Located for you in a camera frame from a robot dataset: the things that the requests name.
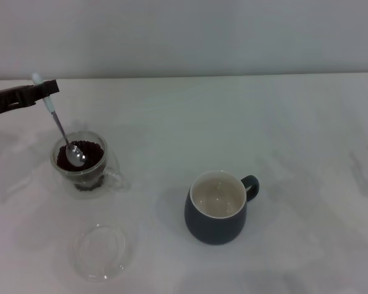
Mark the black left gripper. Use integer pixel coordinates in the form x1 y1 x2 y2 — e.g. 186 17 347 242
0 79 61 119

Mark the blue-handled metal spoon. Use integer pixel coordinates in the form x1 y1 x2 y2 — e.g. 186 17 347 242
31 72 87 168

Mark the clear double-wall glass cup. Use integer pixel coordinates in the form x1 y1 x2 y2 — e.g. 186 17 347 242
50 130 128 200

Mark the clear glass saucer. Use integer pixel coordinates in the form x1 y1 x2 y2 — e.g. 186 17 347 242
72 223 133 275

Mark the dark teal ceramic mug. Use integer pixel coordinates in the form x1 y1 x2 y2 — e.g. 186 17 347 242
184 170 261 246

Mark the coffee beans heap in glass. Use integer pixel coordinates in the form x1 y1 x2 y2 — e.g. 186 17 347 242
56 140 105 192

